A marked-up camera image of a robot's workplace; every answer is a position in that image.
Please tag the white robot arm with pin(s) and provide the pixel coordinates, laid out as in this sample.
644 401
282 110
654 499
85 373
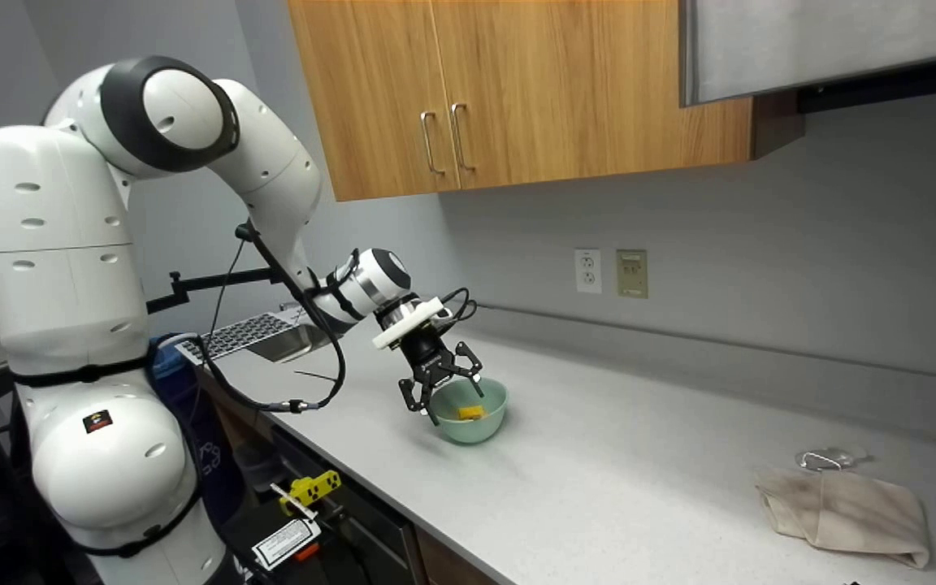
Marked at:
110 457

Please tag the blue water jug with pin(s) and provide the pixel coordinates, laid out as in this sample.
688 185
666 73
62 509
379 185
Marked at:
179 388

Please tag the white wall power outlet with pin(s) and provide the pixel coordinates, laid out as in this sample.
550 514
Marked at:
590 271

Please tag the mint green bowl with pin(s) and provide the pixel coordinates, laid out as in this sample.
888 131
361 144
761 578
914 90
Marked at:
491 396

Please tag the silver cabinet door handle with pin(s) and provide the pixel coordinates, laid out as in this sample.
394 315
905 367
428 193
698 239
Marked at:
432 154

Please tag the yellow food pieces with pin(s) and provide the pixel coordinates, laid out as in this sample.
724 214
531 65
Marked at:
470 413

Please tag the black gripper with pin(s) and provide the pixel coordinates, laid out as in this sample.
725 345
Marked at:
434 361

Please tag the beige wall switch plate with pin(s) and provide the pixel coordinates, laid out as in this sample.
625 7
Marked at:
631 274

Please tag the crumpled beige cloth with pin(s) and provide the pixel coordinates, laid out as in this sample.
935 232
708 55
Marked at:
844 513

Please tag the steel range hood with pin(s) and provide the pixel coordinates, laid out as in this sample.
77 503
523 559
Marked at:
831 53

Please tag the wooden upper cabinet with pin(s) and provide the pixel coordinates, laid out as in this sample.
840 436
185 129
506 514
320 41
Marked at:
557 90

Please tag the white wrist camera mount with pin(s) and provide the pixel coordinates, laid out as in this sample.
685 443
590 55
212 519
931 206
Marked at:
409 315

